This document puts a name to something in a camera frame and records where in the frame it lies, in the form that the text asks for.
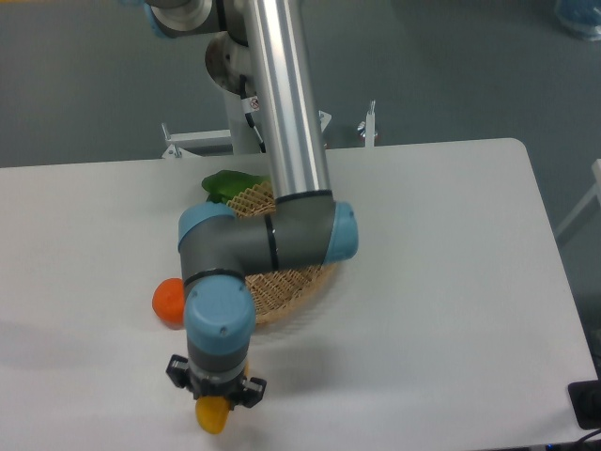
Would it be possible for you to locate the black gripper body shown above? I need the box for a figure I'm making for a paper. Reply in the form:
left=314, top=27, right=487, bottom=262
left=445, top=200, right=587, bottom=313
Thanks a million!
left=187, top=364, right=249, bottom=408

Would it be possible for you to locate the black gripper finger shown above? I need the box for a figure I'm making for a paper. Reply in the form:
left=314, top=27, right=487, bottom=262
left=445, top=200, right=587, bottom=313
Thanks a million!
left=229, top=376, right=267, bottom=410
left=165, top=354, right=191, bottom=390

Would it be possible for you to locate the yellow mango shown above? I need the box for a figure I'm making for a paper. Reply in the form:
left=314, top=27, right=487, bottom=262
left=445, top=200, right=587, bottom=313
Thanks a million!
left=194, top=359, right=253, bottom=435

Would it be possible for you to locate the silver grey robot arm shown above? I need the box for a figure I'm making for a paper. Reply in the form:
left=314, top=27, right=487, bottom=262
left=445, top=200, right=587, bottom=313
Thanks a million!
left=144, top=1, right=359, bottom=410

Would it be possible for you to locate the orange tangerine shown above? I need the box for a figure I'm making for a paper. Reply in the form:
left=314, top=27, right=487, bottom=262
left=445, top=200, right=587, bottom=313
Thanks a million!
left=151, top=278, right=185, bottom=328

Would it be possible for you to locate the woven wicker basket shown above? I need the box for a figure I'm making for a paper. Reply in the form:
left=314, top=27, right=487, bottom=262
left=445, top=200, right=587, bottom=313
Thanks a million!
left=226, top=180, right=339, bottom=327

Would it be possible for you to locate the green bok choy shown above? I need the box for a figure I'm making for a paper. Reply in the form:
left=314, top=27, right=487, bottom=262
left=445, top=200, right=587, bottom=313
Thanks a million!
left=201, top=170, right=270, bottom=204

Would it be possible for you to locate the black device at table edge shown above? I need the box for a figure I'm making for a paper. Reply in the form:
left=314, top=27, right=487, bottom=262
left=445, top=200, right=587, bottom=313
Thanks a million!
left=567, top=380, right=600, bottom=430

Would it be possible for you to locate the blue bag in background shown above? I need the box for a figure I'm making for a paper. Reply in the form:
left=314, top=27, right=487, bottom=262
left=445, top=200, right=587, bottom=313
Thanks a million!
left=555, top=0, right=600, bottom=41

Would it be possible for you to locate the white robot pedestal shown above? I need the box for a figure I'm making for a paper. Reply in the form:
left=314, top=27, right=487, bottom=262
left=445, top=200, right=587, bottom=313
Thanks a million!
left=160, top=32, right=381, bottom=160

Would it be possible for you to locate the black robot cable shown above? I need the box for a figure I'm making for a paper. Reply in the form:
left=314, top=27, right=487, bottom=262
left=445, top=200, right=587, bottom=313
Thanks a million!
left=238, top=73, right=269, bottom=154

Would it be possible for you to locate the white frame at right edge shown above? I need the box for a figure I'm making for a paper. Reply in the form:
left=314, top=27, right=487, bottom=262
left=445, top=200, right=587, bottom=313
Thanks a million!
left=554, top=159, right=600, bottom=246

